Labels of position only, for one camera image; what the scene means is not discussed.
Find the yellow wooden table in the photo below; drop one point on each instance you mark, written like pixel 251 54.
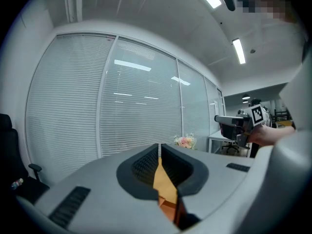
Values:
pixel 285 123

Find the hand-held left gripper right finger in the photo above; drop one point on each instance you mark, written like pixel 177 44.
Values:
pixel 214 177

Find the small plastic bottle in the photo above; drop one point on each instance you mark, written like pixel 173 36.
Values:
pixel 17 183

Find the white window blind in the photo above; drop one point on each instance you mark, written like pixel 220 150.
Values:
pixel 213 106
pixel 193 101
pixel 141 101
pixel 65 106

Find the white ceiling duct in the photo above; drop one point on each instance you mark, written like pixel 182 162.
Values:
pixel 73 2

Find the black swivel chair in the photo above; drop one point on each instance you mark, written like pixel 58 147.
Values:
pixel 231 146

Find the pink flower bouquet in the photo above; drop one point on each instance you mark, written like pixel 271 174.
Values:
pixel 185 141

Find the dark wooden chair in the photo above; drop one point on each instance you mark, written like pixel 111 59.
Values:
pixel 281 114

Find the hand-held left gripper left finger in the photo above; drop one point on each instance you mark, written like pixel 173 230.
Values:
pixel 102 194

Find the black pendant lamp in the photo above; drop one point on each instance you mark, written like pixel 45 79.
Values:
pixel 245 97

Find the person's right forearm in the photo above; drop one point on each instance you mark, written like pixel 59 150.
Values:
pixel 284 134

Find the white desk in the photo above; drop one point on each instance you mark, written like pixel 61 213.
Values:
pixel 215 138

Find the black office chair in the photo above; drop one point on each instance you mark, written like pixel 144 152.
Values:
pixel 14 162

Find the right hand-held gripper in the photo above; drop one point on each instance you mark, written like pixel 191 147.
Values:
pixel 246 125

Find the person's right hand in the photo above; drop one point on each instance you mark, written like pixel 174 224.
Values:
pixel 262 135

